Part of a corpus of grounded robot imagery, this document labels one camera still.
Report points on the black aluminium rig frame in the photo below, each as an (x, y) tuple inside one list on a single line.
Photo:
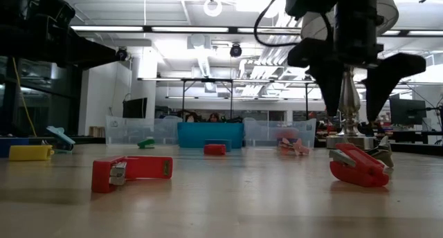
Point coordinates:
[(415, 148), (86, 140)]

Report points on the black monitor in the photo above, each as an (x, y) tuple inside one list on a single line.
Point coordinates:
[(135, 108)]

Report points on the grey staple remover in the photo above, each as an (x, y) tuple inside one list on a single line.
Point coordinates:
[(385, 155)]

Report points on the black monitor on arm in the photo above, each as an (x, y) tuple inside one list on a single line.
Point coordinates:
[(407, 111)]

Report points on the clear plastic bin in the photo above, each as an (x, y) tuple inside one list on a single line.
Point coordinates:
[(263, 134), (128, 130)]

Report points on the person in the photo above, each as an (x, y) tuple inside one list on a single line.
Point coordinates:
[(214, 117), (190, 118)]

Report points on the green stapler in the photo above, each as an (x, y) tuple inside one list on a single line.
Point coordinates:
[(147, 143)]

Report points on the black ceiling speaker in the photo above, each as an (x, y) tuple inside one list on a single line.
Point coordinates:
[(122, 54), (235, 50)]

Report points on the royal blue tape roll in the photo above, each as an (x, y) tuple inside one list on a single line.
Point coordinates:
[(14, 147)]

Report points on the black metal rack frame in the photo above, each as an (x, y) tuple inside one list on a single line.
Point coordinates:
[(207, 80)]

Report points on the pink tape roll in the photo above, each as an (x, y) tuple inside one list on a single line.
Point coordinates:
[(287, 133)]

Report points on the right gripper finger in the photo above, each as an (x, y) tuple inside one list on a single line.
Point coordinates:
[(325, 82), (380, 85)]

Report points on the boxy red stapler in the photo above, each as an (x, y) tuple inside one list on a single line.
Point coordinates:
[(138, 169)]

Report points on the yellow stapler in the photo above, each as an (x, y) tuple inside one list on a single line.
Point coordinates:
[(29, 152)]

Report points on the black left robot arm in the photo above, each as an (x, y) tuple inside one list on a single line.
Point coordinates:
[(17, 23)]

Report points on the small red stapler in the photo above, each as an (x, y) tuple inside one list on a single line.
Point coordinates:
[(214, 149)]

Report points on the wooden crate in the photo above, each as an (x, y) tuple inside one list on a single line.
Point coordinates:
[(97, 131)]

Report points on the silver lamp with white shade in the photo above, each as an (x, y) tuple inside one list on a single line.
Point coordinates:
[(349, 103)]

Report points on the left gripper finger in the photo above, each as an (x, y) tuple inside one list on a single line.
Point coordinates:
[(90, 54)]

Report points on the red stapler with metal jaw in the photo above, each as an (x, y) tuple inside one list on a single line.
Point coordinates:
[(360, 169)]

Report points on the blue plastic bin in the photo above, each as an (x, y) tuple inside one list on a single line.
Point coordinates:
[(197, 136)]

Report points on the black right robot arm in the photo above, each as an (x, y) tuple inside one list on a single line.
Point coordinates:
[(311, 2)]

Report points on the teal stapler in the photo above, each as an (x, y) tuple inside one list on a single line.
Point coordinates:
[(60, 137)]

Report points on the ceiling strip light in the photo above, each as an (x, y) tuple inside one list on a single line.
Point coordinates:
[(190, 29), (107, 28)]

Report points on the black desk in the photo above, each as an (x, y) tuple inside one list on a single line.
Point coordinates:
[(415, 136)]

